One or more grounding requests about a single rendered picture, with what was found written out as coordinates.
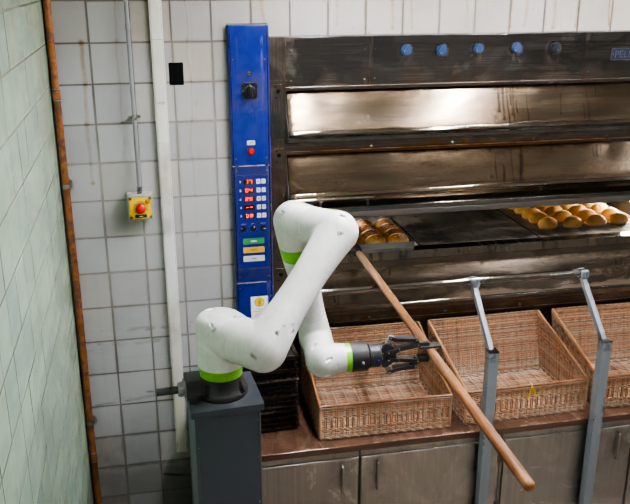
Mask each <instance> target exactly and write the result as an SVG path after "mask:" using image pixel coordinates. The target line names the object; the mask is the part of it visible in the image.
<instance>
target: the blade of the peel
mask: <svg viewBox="0 0 630 504"><path fill-rule="evenodd" d="M405 235H406V234H405ZM406 236H407V235H406ZM407 237H408V236H407ZM408 239H409V241H408V242H392V243H387V241H386V243H375V244H365V242H363V244H359V246H360V247H361V248H362V250H377V249H393V248H410V247H414V241H413V240H412V239H411V238H410V237H408Z"/></svg>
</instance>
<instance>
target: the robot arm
mask: <svg viewBox="0 0 630 504"><path fill-rule="evenodd" d="M273 224H274V229H275V233H276V238H277V242H278V246H279V249H280V253H281V256H282V260H283V263H284V266H285V269H286V272H287V275H288V277H287V279H286V280H285V282H284V283H283V285H282V286H281V288H280V289H279V291H278V292H277V293H276V295H275V296H274V297H273V299H272V300H271V302H270V303H269V304H268V305H267V307H266V308H265V309H264V311H263V312H262V313H261V314H260V316H259V317H258V318H257V319H251V318H248V317H246V316H245V315H243V314H241V313H240V312H238V311H236V310H234V309H231V308H226V307H215V308H210V309H206V310H204V311H202V312H201V313H200V314H199V315H198V316H197V318H196V343H197V361H198V368H199V371H191V372H183V378H182V380H183V382H179V383H177V386H173V387H165V388H158V389H155V390H156V397H158V396H165V395H173V394H178V396H179V397H183V396H184V397H186V398H187V402H188V401H189V403H190V405H191V404H197V403H198V402H200V401H201V400H202V401H204V402H207V403H211V404H227V403H232V402H236V401H238V400H240V399H242V398H243V397H245V396H246V394H247V392H248V384H247V383H246V381H245V380H244V377H243V373H242V369H243V367H244V368H247V369H250V370H252V371H255V372H258V373H268V372H271V371H274V370H276V369H277V368H278V367H280V366H281V365H282V363H283V362H284V360H285V358H286V356H287V353H288V351H289V349H290V346H291V344H292V342H293V340H294V338H295V335H296V333H297V331H298V332H299V342H300V344H301V346H302V348H303V351H304V355H305V362H306V366H307V368H308V370H309V371H310V372H311V373H312V374H313V375H315V376H317V377H329V376H332V375H335V374H340V373H348V372H359V371H368V369H369V368H374V367H380V366H382V367H385V368H386V371H387V373H388V374H392V373H394V372H397V371H402V370H408V369H414V368H417V365H418V363H419V362H427V361H429V359H430V358H429V356H428V355H427V354H426V353H422V354H417V356H416V355H415V356H401V355H396V354H397V353H399V352H400V351H404V350H409V349H413V348H418V347H419V349H420V350H421V349H432V348H441V345H440V343H439V342H429V341H419V340H418V338H417V337H416V336H394V335H391V334H387V337H388V338H387V339H386V341H385V342H382V343H373V344H367V343H366V342H365V341H364V342H351V343H334V341H333V338H332V333H331V330H330V327H329V323H328V320H327V317H326V313H325V309H324V304H323V299H322V293H321V289H322V287H323V286H324V284H325V283H326V281H327V280H328V278H329V277H330V275H331V274H332V273H333V271H334V270H335V268H336V267H337V266H338V264H339V263H340V262H341V261H342V259H343V258H344V257H345V255H346V254H347V253H348V252H349V251H350V250H351V248H352V247H353V246H354V245H355V243H356V242H357V239H358V235H359V229H358V225H357V222H356V221H355V219H354V218H353V217H352V216H351V215H350V214H348V213H347V212H344V211H340V210H332V209H325V208H320V207H315V206H312V205H309V204H306V203H303V202H300V201H296V200H291V201H287V202H284V203H283V204H281V205H280V206H279V207H278V208H277V210H276V211H275V213H274V217H273ZM393 341H394V342H408V343H404V344H399V345H391V344H390V342H392V343H393ZM393 362H397V363H399V362H408V363H402V364H397V365H392V366H391V365H390V364H392V363H393Z"/></svg>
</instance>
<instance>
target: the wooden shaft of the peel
mask: <svg viewBox="0 0 630 504"><path fill-rule="evenodd" d="M356 256H357V257H358V259H359V260H360V262H361V263H362V264H363V266H364V267H365V269H366V270H367V271H368V273H369V274H370V276H371V277H372V278H373V280H374V281H375V283H376V284H377V285H378V287H379V288H380V290H381V291H382V292H383V294H384V295H385V297H386V298H387V299H388V301H389V302H390V303H391V305H392V306H393V308H394V309H395V310H396V312H397V313H398V315H399V316H400V317H401V319H402V320H403V322H404V323H405V324H406V326H407V327H408V329H409V330H410V331H411V333H412V334H413V336H416V337H417V338H418V340H419V341H428V339H427V338H426V337H425V335H424V334H423V333H422V331H421V330H420V329H419V327H418V326H417V325H416V323H415V322H414V321H413V319H412V318H411V317H410V315H409V314H408V313H407V311H406V310H405V309H404V307H403V306H402V305H401V303H400V302H399V301H398V299H397V298H396V297H395V295H394V294H393V293H392V291H391V290H390V289H389V287H388V286H387V284H386V283H385V282H384V280H383V279H382V278H381V276H380V275H379V274H378V272H377V271H376V270H375V268H374V267H373V266H372V264H371V263H370V262H369V260H368V259H367V258H366V256H365V255H364V254H363V252H362V251H360V250H359V251H357V252H356ZM424 351H425V352H426V354H427V355H428V356H429V358H430V359H431V361H432V362H433V363H434V365H435V366H436V368H437V369H438V370H439V372H440V373H441V375H442V376H443V377H444V379H445V380H446V381H447V383H448V384H449V386H450V387H451V388H452V390H453V391H454V393H455V394H456V395H457V397H458V398H459V400H460V401H461V402H462V404H463V405H464V407H465V408H466V409H467V411H468V412H469V414H470V415H471V416H472V418H473V419H474V420H475V422H476V423H477V425H478V426H479V427H480V429H481V430H482V432H483V433H484V434H485V436H486V437H487V439H488V440H489V441H490V443H491V444H492V446H493V447H494V448H495V450H496V451H497V453H498V454H499V455H500V457H501V458H502V460H503V461H504V462H505V464H506V465H507V466H508V468H509V469H510V471H511V472H512V473H513V475H514V476H515V478H516V479H517V480H518V482H519V483H520V485H521V486H522V487H523V489H524V490H525V491H527V492H531V491H533V490H534V489H535V482H534V481H533V480H532V478H531V477H530V476H529V474H528V473H527V472H526V470H525V469H524V468H523V466H522V465H521V464H520V462H519V461H518V460H517V458H516V457H515V456H514V454H513V453H512V452H511V450H510V449H509V448H508V446H507V445H506V443H505V442H504V441H503V439H502V438H501V437H500V435H499V434H498V433H497V431H496V430H495V429H494V427H493V426H492V425H491V423H490V422H489V421H488V419H487V418H486V417H485V415H484V414H483V413H482V411H481V410H480V409H479V407H478V406H477V405H476V403H475V402H474V401H473V399H472V398H471V397H470V395H469V394H468V393H467V391H466V390H465V389H464V387H463V386H462V385H461V383H460V382H459V381H458V379H457V378H456V377H455V375H454V374H453V373H452V371H451V370H450V369H449V367H448V366H447V365H446V363H445V362H444V361H443V359H442V358H441V357H440V355H439V354H438V353H437V351H436V350H435V349H434V348H432V349H424Z"/></svg>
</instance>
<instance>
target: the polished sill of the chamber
mask: <svg viewBox="0 0 630 504"><path fill-rule="evenodd" d="M624 243H630V231H625V232H610V233H596V234H581V235H566V236H551V237H537V238H522V239H507V240H492V241H478V242H463V243H448V244H433V245H419V246H414V247H410V248H393V249H377V250H363V254H364V255H365V256H366V258H367V259H368V260H369V262H370V261H384V260H398V259H412V258H426V257H441V256H455V255H469V254H483V253H497V252H511V251H525V250H539V249H553V248H568V247H582V246H596V245H610V244H624ZM356 262H360V260H359V259H358V257H355V256H354V255H353V253H352V252H351V251H349V252H348V253H347V254H346V255H345V257H344V258H343V259H342V261H341V262H340V263H339V264H342V263H356Z"/></svg>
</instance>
